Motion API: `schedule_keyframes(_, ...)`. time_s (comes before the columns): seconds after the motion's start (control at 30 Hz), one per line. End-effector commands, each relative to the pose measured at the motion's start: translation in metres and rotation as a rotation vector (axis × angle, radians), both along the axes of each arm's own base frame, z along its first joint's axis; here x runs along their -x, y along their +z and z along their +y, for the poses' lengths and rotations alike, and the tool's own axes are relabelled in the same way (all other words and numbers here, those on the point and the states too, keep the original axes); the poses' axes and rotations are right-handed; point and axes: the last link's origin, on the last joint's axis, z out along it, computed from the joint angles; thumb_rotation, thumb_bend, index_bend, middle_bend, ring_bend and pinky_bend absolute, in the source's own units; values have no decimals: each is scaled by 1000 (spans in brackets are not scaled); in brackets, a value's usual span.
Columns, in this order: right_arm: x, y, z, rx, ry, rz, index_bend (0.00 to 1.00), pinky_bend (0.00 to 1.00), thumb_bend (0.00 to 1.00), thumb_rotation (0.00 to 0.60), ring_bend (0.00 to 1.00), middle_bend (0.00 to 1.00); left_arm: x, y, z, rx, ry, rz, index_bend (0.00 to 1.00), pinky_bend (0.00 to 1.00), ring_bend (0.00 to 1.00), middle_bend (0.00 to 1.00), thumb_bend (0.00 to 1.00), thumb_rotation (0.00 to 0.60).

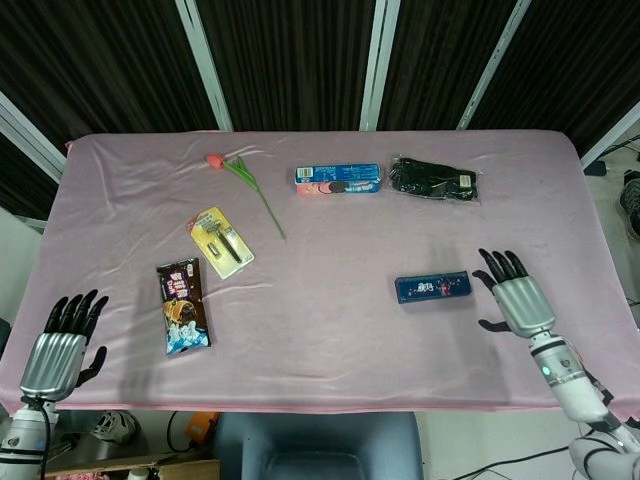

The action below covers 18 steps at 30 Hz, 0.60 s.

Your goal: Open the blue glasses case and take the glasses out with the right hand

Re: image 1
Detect cardboard box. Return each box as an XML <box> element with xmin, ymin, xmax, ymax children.
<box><xmin>44</xmin><ymin>449</ymin><xmax>221</xmax><ymax>480</ymax></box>

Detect razor in yellow blister pack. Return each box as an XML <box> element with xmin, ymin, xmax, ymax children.
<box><xmin>185</xmin><ymin>206</ymin><xmax>255</xmax><ymax>281</ymax></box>

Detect blue pink cookie box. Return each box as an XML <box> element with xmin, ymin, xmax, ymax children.
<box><xmin>293</xmin><ymin>163</ymin><xmax>384</xmax><ymax>197</ymax></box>

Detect pink tablecloth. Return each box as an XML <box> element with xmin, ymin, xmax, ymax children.
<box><xmin>0</xmin><ymin>129</ymin><xmax>640</xmax><ymax>414</ymax></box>

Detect grey white sneaker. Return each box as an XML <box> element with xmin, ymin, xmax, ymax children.
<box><xmin>89</xmin><ymin>410</ymin><xmax>141</xmax><ymax>446</ymax></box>

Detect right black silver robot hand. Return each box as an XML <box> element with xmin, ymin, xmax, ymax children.
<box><xmin>472</xmin><ymin>248</ymin><xmax>558</xmax><ymax>340</ymax></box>

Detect blue grey chair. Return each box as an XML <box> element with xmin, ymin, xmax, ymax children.
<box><xmin>212</xmin><ymin>412</ymin><xmax>425</xmax><ymax>480</ymax></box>

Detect white metal frame post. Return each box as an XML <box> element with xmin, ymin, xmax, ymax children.
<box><xmin>579</xmin><ymin>99</ymin><xmax>640</xmax><ymax>169</ymax></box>
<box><xmin>457</xmin><ymin>0</ymin><xmax>532</xmax><ymax>131</ymax></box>
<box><xmin>359</xmin><ymin>0</ymin><xmax>401</xmax><ymax>132</ymax></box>
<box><xmin>0</xmin><ymin>92</ymin><xmax>67</xmax><ymax>184</ymax></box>
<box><xmin>174</xmin><ymin>0</ymin><xmax>234</xmax><ymax>133</ymax></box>

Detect brown chocolate snack bag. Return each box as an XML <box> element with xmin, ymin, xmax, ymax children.
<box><xmin>156</xmin><ymin>257</ymin><xmax>215</xmax><ymax>357</ymax></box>

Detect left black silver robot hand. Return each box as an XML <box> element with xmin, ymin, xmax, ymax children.
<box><xmin>18</xmin><ymin>288</ymin><xmax>110</xmax><ymax>403</ymax></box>

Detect black gloves in plastic bag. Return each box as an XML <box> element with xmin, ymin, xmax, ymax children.
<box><xmin>388</xmin><ymin>153</ymin><xmax>484</xmax><ymax>206</ymax></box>

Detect orange tool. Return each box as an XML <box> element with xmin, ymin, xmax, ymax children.
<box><xmin>185</xmin><ymin>412</ymin><xmax>217</xmax><ymax>446</ymax></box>

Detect artificial tulip flower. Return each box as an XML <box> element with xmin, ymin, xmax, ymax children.
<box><xmin>205</xmin><ymin>153</ymin><xmax>288</xmax><ymax>242</ymax></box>

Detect blue glasses case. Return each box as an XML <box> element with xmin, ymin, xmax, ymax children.
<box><xmin>394</xmin><ymin>270</ymin><xmax>475</xmax><ymax>305</ymax></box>

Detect dark sneaker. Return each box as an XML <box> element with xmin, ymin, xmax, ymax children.
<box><xmin>618</xmin><ymin>177</ymin><xmax>640</xmax><ymax>226</ymax></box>

